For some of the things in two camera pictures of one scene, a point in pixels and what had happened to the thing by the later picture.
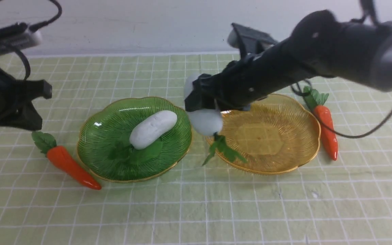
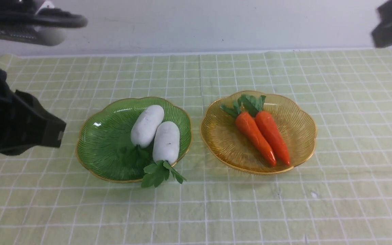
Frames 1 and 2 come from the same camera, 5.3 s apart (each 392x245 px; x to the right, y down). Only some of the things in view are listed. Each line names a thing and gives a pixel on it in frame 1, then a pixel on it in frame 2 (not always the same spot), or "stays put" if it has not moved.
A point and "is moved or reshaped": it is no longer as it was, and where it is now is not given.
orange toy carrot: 315,100 → 257,104
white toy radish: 142,147 is moved or reshaped
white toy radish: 209,123 → 165,149
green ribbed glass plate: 103,149 stays put
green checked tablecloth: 365,197 stays put
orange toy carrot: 47,144 → 248,127
